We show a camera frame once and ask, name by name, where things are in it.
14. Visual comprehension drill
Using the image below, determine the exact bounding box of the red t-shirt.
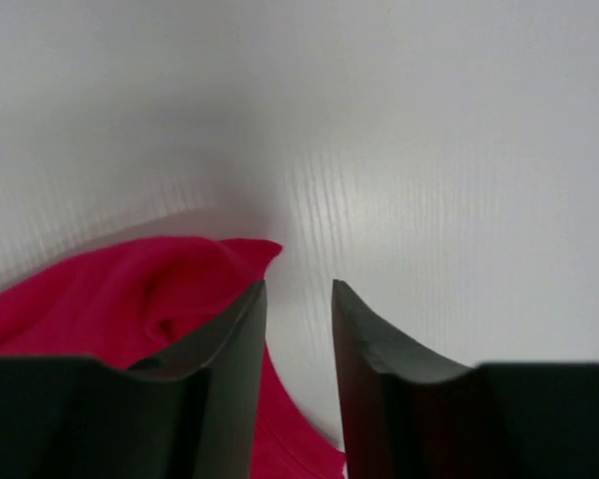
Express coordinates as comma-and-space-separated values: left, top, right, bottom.
0, 237, 348, 479

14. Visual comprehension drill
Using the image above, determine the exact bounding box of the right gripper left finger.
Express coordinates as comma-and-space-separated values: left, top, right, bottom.
0, 282, 267, 478

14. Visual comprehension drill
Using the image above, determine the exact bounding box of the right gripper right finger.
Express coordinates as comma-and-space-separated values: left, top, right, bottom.
331, 280, 599, 478

